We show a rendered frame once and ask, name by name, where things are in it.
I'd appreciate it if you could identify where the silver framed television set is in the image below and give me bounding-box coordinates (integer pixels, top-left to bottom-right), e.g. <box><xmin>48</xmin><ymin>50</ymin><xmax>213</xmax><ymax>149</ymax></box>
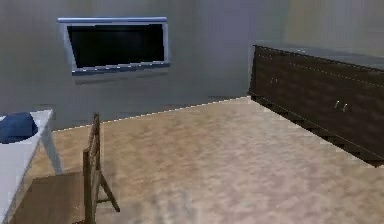
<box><xmin>57</xmin><ymin>16</ymin><xmax>171</xmax><ymax>77</ymax></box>

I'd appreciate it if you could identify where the dark brown sideboard cupboard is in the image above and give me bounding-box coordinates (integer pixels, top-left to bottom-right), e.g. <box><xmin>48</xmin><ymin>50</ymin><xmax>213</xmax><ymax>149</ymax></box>
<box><xmin>247</xmin><ymin>44</ymin><xmax>384</xmax><ymax>168</ymax></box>

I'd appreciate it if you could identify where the brown wooden chair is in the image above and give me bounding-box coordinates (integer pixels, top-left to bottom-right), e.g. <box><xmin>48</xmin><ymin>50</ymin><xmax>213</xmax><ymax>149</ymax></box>
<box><xmin>7</xmin><ymin>112</ymin><xmax>121</xmax><ymax>224</ymax></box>

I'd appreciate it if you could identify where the dark blue round cushion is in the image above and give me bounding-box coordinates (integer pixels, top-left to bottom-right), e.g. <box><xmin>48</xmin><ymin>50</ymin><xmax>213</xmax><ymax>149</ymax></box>
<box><xmin>0</xmin><ymin>111</ymin><xmax>39</xmax><ymax>145</ymax></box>

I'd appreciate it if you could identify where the white table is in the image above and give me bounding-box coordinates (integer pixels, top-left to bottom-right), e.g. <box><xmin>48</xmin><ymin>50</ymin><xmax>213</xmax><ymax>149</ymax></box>
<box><xmin>0</xmin><ymin>109</ymin><xmax>65</xmax><ymax>223</ymax></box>

